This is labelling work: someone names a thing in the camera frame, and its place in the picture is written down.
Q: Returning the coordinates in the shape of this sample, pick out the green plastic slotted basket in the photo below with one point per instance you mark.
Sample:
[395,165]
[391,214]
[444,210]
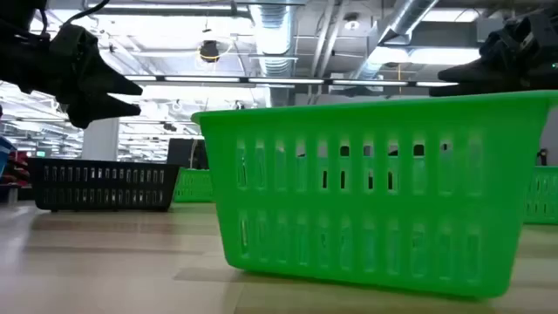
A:
[542,206]
[192,193]

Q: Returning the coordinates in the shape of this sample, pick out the overhead light bar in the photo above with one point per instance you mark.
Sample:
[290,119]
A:
[283,80]

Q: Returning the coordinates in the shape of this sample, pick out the red and black machine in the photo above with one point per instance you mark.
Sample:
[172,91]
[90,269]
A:
[17,170]

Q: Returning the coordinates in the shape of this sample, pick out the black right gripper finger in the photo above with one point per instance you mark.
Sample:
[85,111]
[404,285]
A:
[488,70]
[479,88]

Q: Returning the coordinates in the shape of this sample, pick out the bright ceiling light panel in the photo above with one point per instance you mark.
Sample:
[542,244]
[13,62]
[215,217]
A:
[444,56]

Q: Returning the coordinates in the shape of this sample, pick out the black plastic slotted basket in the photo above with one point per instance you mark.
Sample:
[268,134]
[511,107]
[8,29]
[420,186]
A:
[104,162]

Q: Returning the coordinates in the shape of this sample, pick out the large green plastic basket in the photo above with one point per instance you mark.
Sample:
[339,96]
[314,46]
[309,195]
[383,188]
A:
[305,124]

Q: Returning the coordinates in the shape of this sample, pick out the black hanging ceiling reel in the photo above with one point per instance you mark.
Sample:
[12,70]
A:
[209,51]

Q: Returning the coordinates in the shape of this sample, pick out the round silver ceiling duct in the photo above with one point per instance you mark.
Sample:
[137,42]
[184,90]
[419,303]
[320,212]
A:
[274,39]

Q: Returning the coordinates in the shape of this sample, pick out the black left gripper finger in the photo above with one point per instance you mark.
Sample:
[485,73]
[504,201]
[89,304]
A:
[115,83]
[100,111]

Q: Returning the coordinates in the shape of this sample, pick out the green lit sign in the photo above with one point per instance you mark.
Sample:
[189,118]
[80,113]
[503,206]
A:
[41,154]

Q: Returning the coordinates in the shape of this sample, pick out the black stand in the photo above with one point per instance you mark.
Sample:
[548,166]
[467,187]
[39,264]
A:
[542,156]

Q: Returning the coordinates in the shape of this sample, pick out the white square pillar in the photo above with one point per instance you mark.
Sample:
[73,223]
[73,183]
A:
[100,139]

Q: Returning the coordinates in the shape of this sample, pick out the black monitor screen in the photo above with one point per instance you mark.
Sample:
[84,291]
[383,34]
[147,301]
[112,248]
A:
[185,152]

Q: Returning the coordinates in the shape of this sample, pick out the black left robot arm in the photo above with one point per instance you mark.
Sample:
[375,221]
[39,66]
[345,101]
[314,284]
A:
[17,13]

